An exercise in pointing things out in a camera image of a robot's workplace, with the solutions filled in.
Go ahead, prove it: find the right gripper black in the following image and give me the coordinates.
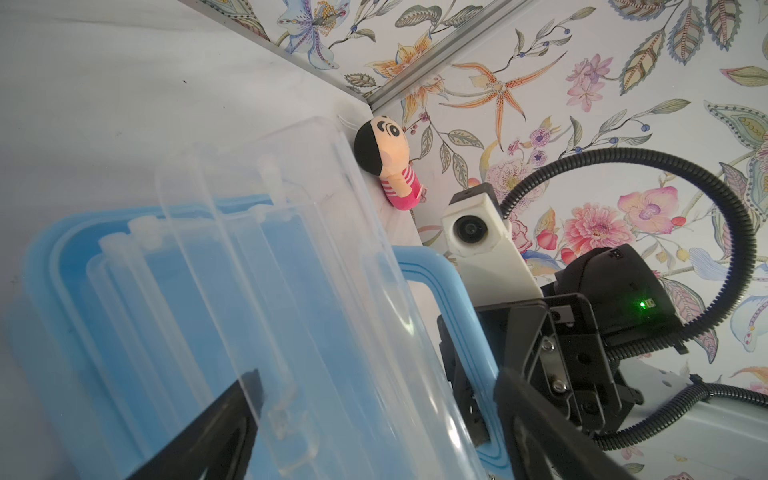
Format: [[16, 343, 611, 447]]
[[475, 245, 684, 447]]

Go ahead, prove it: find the clear tool box lid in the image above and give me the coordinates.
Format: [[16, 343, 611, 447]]
[[86, 119, 485, 479]]

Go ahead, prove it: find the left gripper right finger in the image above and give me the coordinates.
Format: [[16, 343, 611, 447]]
[[494, 367, 632, 479]]

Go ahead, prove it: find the blue plastic tool box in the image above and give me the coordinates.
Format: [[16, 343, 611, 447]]
[[6, 195, 512, 479]]

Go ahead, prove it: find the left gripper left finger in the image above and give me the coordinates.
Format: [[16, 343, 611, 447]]
[[129, 370, 264, 480]]

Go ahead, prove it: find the pink plush doll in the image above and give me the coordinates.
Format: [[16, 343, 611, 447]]
[[353, 116, 426, 211]]

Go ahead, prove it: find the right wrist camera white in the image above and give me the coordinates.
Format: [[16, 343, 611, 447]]
[[441, 183, 543, 308]]

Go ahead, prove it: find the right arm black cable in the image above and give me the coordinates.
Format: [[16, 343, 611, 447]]
[[499, 146, 768, 452]]

